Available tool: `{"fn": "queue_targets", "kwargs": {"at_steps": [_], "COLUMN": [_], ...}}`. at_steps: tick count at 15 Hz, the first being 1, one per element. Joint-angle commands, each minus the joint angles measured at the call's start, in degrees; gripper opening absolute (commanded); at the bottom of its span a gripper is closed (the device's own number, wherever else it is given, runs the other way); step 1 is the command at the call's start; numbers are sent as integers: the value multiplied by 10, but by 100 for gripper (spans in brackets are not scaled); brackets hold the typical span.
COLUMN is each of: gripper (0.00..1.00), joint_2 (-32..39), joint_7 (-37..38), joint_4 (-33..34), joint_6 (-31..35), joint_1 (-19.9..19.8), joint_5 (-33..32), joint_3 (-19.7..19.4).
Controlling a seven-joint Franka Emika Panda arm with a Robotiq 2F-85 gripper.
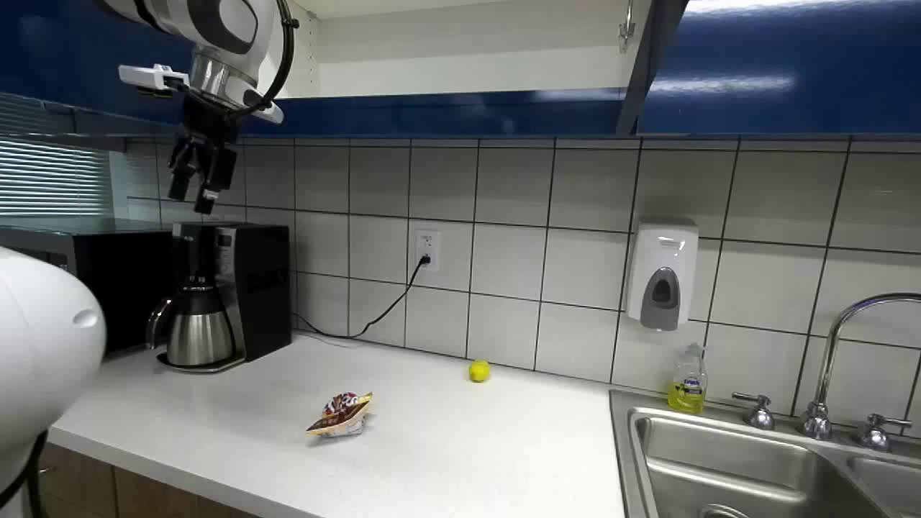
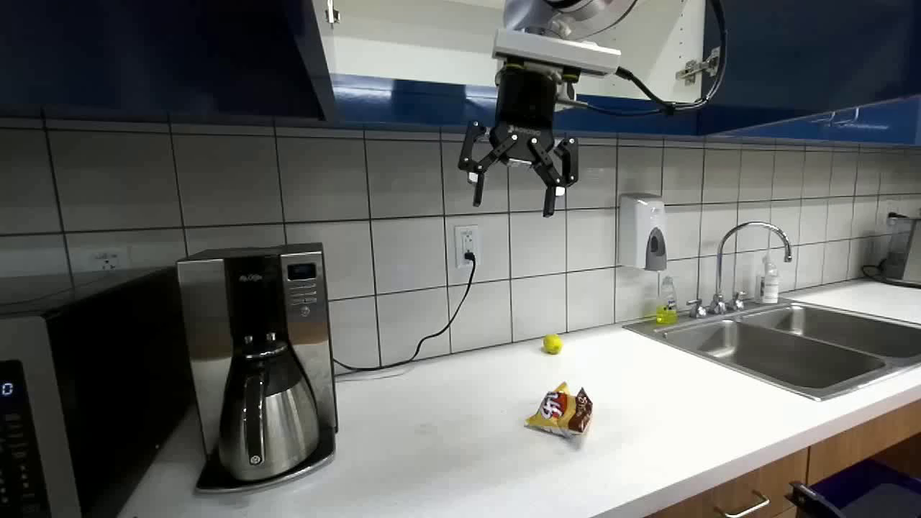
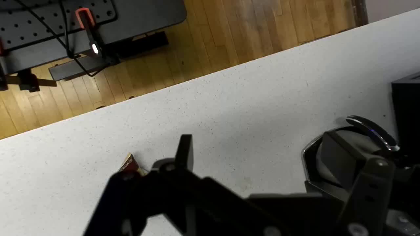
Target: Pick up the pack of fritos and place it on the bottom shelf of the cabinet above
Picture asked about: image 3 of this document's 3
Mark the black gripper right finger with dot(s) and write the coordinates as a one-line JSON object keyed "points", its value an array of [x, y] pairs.
{"points": [[365, 209]]}

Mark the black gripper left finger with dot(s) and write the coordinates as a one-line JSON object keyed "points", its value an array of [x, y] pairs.
{"points": [[130, 197]]}

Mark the fritos snack pack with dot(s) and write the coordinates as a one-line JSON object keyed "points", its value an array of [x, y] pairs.
{"points": [[130, 166]]}

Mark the dark perforated robot base table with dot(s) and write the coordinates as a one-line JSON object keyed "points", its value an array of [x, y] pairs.
{"points": [[38, 31]]}

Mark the steel coffee carafe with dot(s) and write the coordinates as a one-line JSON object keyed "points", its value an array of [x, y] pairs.
{"points": [[334, 159]]}

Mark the black coffee maker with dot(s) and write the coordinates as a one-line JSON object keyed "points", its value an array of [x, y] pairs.
{"points": [[406, 99]]}

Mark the orange handled clamp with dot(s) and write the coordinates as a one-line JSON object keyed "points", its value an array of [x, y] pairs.
{"points": [[87, 22]]}

